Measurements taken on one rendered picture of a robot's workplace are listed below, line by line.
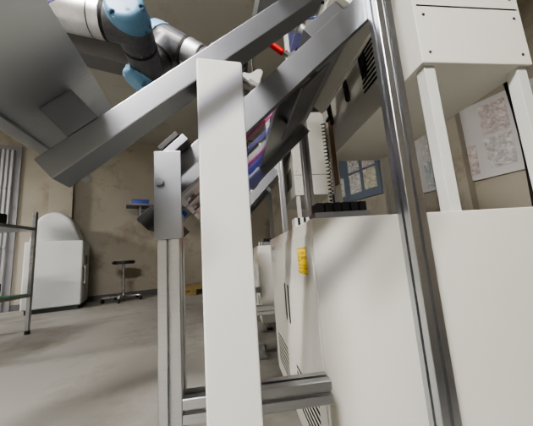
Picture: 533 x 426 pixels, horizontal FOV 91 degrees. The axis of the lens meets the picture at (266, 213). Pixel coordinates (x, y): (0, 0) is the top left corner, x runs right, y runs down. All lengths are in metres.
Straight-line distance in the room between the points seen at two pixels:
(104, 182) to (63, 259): 1.59
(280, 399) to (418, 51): 0.86
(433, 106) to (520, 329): 0.54
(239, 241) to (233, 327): 0.10
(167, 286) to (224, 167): 0.27
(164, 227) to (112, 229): 4.77
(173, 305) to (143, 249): 4.76
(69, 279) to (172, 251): 4.04
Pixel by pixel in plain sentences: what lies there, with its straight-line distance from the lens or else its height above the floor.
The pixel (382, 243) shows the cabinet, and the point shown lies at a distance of 0.62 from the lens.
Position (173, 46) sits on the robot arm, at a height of 1.09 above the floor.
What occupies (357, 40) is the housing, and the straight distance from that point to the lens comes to 0.99.
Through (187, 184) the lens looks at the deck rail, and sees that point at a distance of 0.56.
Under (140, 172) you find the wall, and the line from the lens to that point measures 5.52.
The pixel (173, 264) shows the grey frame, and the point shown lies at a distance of 0.51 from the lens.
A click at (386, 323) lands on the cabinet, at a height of 0.39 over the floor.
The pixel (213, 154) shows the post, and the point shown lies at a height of 0.68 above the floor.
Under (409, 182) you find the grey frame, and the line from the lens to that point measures 0.63.
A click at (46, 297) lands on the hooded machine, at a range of 4.58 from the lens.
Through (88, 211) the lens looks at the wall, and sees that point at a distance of 5.34.
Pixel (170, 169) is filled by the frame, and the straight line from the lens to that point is 0.53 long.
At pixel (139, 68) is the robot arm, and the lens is 0.77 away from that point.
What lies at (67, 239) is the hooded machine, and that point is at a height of 0.95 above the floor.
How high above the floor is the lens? 0.55
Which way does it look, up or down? 9 degrees up
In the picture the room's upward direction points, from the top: 4 degrees counter-clockwise
